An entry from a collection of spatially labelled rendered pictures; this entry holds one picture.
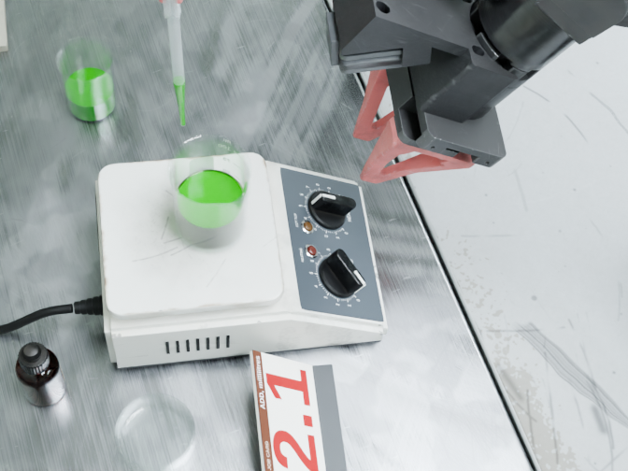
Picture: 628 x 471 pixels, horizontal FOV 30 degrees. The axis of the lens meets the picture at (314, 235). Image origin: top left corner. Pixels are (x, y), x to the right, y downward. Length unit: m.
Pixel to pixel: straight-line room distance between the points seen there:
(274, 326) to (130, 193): 0.14
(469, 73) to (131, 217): 0.26
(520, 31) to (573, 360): 0.30
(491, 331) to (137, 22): 0.40
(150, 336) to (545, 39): 0.33
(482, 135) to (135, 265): 0.25
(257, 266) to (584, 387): 0.26
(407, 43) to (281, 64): 0.33
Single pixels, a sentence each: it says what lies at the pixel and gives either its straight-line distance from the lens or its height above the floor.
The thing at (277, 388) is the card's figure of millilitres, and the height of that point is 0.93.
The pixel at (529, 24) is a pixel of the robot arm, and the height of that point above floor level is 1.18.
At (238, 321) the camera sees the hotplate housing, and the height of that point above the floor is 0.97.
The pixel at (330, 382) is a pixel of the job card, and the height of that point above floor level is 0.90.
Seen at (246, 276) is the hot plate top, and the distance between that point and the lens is 0.79.
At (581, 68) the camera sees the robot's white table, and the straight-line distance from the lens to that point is 1.05.
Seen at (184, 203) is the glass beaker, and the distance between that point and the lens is 0.75.
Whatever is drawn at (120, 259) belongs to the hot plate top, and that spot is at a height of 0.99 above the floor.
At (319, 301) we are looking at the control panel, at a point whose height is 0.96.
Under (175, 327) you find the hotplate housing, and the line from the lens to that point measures 0.80.
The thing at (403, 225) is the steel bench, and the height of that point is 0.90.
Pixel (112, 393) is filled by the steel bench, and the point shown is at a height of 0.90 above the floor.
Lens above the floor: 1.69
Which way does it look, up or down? 60 degrees down
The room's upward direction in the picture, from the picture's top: 8 degrees clockwise
